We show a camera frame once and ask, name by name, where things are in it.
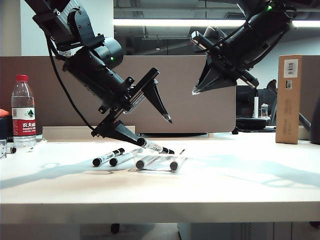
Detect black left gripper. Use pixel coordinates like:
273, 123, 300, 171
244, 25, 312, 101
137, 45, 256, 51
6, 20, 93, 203
61, 46, 173, 148

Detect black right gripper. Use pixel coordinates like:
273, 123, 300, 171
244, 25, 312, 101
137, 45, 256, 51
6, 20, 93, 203
190, 11, 293, 95

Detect white marker with black cap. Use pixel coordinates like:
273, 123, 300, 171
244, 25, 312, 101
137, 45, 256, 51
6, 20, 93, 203
109, 152, 137, 168
169, 149, 186, 172
91, 147, 125, 168
135, 154, 161, 170
136, 137, 175, 155

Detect clear plastic packaging tray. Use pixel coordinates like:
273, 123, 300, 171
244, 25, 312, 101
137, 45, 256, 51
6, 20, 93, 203
128, 143, 195, 176

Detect tall brown cardboard box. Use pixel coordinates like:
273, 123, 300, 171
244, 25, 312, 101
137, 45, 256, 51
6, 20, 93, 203
274, 54, 303, 145

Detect black computer monitor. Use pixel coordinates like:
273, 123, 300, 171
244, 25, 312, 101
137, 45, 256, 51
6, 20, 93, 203
236, 85, 258, 118
257, 89, 276, 118

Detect black flat pad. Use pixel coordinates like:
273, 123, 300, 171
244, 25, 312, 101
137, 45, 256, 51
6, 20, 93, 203
139, 132, 208, 138

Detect brown desk partition panel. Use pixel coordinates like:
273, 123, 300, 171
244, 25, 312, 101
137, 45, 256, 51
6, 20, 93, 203
0, 55, 237, 135
298, 55, 320, 126

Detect black office chair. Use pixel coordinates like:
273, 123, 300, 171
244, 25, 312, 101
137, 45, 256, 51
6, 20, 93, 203
266, 79, 278, 126

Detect black round cushion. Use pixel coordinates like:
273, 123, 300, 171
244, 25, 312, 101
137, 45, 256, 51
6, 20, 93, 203
236, 117, 271, 131

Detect small glass jar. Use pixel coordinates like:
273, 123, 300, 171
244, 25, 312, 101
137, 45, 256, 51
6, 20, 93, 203
260, 103, 270, 119

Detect black round container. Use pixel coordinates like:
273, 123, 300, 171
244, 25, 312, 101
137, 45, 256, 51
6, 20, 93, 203
309, 94, 320, 146

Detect water bottle with red label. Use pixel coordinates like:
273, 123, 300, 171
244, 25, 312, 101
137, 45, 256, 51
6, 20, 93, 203
11, 74, 37, 148

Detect dark blue object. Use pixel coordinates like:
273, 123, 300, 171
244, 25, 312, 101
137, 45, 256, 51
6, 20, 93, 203
0, 116, 13, 141

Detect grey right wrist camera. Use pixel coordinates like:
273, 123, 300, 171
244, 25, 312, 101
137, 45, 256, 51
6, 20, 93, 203
203, 25, 226, 43

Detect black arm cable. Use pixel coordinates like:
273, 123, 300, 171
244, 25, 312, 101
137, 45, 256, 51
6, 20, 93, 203
47, 34, 97, 132

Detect beige cable tray strip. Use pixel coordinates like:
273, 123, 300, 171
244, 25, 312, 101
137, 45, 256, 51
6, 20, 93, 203
42, 126, 136, 143

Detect grey handle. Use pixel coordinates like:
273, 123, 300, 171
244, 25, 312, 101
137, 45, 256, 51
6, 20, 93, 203
298, 112, 312, 131

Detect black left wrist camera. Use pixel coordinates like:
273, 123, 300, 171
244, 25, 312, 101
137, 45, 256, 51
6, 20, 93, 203
32, 8, 76, 50

